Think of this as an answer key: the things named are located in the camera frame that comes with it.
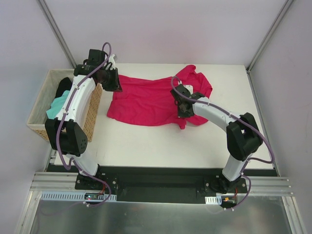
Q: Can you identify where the pink t shirt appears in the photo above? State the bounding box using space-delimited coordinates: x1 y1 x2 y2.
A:
107 75 208 130

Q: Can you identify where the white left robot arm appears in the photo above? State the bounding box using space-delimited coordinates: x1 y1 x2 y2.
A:
45 49 122 190

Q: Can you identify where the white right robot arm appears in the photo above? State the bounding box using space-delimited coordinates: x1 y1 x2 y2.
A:
171 84 263 192

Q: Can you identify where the black t shirt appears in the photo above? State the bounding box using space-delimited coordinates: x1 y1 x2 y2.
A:
55 77 72 98

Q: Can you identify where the teal t shirt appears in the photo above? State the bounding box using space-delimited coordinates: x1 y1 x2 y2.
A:
46 90 70 119

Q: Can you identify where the wicker laundry basket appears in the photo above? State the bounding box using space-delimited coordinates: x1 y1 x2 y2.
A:
27 69 102 142

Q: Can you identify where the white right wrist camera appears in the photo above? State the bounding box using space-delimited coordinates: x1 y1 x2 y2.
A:
183 85 194 94

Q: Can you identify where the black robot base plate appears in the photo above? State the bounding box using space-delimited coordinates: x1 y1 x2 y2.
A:
75 166 251 204

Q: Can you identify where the left aluminium frame post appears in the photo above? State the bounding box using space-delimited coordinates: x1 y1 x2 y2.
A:
36 0 77 68

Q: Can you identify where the aluminium frame post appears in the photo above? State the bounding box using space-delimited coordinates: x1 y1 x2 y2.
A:
36 0 77 68
246 0 295 74

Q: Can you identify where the right white cable duct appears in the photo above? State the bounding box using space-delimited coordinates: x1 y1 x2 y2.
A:
205 195 222 205

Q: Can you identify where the white cable duct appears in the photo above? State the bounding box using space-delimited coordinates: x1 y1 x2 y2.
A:
41 191 117 202
205 195 222 205

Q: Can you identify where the left white cable duct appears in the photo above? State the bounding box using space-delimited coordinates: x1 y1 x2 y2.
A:
41 191 117 202

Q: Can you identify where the right aluminium frame post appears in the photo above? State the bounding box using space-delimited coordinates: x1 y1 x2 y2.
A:
246 0 295 74

